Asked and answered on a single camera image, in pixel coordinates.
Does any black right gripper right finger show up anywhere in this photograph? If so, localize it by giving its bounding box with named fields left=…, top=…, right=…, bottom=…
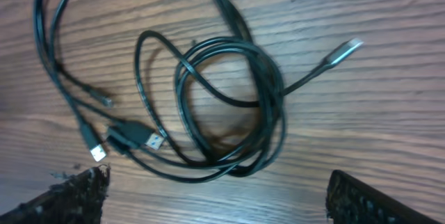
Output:
left=325, top=170, right=439, bottom=224

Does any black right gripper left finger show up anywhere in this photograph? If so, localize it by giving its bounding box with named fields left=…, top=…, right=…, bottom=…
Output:
left=1, top=164, right=111, bottom=224

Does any black USB cable silver plug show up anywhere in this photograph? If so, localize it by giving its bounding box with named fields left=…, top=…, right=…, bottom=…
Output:
left=106, top=0, right=363, bottom=184

